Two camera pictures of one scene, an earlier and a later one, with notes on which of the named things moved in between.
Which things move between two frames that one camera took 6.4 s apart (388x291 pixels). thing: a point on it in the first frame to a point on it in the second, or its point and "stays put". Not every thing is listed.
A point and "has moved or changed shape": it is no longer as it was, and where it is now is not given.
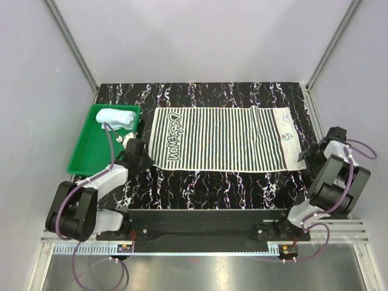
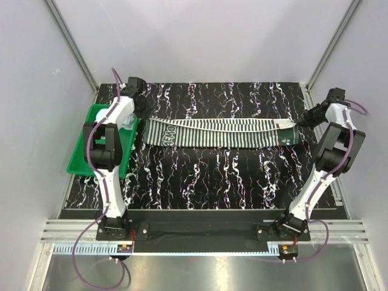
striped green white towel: (230, 137) has moved or changed shape
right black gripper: (308, 153) to (305, 121)
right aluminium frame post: (307, 87) stays put
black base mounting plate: (204, 230) stays put
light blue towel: (116, 119) stays put
